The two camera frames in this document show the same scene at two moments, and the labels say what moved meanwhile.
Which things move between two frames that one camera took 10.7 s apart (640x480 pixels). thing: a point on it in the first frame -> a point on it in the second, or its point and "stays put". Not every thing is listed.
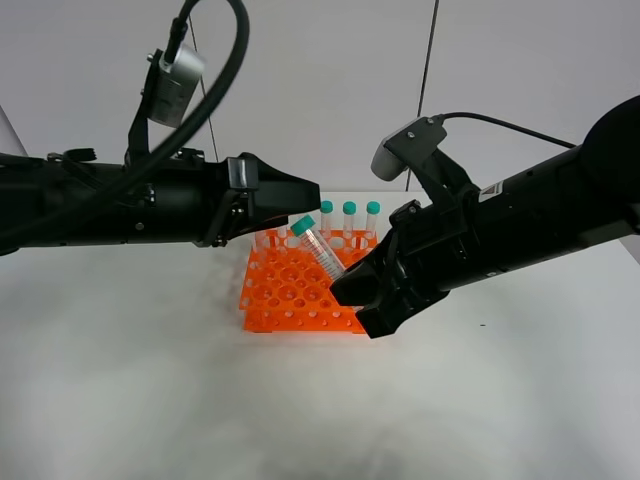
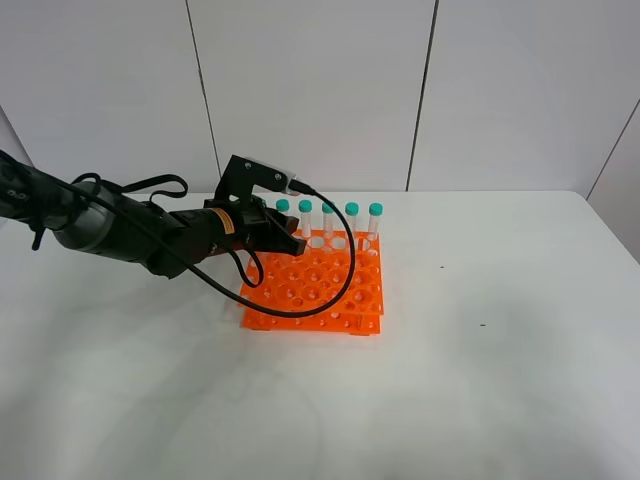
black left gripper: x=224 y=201 -> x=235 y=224
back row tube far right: x=373 y=209 stays put
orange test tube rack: x=286 y=287 stays put
